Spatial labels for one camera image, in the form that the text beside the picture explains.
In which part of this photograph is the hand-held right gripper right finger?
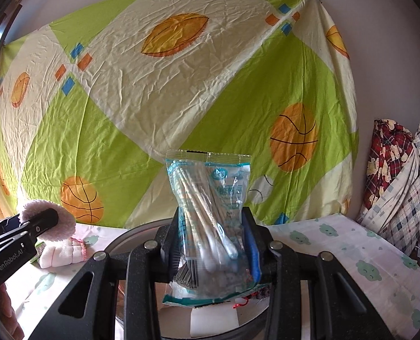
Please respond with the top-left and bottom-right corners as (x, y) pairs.
(243, 206), (395, 340)

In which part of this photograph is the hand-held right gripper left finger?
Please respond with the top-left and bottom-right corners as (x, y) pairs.
(29, 206), (182, 340)

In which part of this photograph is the pink fluffy puff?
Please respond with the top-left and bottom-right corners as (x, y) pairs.
(19, 200), (77, 243)

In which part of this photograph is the round metal tin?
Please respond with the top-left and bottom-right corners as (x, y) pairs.
(104, 219), (304, 340)

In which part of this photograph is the cotton swab packet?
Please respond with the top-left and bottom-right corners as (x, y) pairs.
(162, 149), (273, 307)

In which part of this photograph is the person's left hand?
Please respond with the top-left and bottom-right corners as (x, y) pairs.
(0, 281), (25, 340)

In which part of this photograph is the small green packet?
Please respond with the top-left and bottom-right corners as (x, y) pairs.
(32, 241), (46, 265)

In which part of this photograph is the white cloth with pink trim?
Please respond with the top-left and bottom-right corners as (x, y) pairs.
(39, 235), (88, 269)

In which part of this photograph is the white paper liner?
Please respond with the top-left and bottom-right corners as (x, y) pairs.
(190, 280), (310, 338)

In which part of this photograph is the cloud-print white bed sheet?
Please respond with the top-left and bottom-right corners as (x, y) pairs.
(14, 214), (420, 340)

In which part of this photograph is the green ball-print hanging sheet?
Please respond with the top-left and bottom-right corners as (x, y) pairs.
(0, 0), (360, 229)

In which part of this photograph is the red plaid garment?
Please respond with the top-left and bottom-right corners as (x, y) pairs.
(358, 118), (414, 221)

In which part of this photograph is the blue plaid garment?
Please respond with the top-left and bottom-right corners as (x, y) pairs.
(371, 108), (420, 256)

